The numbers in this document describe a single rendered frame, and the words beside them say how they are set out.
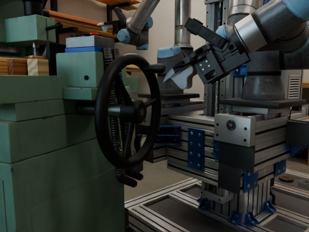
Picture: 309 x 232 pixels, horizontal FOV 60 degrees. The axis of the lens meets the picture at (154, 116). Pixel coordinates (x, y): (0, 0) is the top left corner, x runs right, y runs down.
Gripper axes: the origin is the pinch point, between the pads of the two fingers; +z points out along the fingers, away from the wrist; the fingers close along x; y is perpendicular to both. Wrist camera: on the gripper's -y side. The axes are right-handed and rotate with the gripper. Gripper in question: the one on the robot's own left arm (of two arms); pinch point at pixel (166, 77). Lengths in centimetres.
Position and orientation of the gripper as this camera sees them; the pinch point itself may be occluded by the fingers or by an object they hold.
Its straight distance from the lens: 70.8
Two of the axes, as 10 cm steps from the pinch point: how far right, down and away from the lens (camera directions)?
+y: 4.5, 8.9, -1.0
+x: 4.5, -1.2, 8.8
